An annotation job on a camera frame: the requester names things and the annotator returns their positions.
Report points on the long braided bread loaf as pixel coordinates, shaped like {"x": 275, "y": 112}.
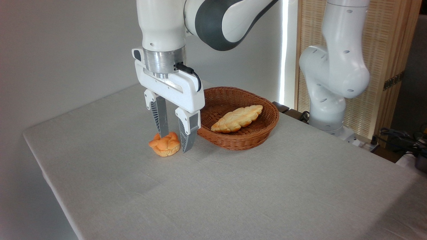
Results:
{"x": 237, "y": 120}

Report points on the grey tablecloth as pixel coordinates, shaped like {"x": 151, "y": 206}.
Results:
{"x": 233, "y": 193}

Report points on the metal screen hinge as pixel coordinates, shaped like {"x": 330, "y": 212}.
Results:
{"x": 393, "y": 81}

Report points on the wooden bamboo folding screen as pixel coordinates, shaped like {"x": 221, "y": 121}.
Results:
{"x": 383, "y": 40}

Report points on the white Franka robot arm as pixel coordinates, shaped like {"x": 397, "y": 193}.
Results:
{"x": 160, "y": 26}

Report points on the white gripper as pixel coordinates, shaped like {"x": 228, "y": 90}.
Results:
{"x": 173, "y": 90}

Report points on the small round orange bread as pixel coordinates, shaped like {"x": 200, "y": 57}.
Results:
{"x": 165, "y": 147}

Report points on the brown wicker basket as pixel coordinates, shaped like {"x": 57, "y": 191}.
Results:
{"x": 240, "y": 140}

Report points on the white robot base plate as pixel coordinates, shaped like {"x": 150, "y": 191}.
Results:
{"x": 348, "y": 136}

